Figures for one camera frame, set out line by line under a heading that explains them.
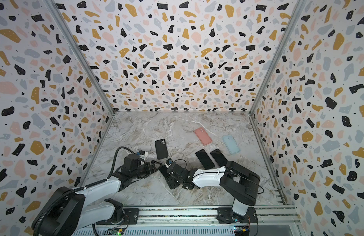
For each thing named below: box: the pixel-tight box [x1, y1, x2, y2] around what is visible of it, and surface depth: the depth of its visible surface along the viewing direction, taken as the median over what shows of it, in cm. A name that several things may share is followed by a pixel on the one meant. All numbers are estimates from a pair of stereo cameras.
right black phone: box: [210, 148, 228, 168], surface depth 99 cm
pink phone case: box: [194, 127, 213, 146], surface depth 109 cm
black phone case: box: [154, 138, 169, 160], surface depth 102 cm
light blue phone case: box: [221, 134, 241, 155], surface depth 106 cm
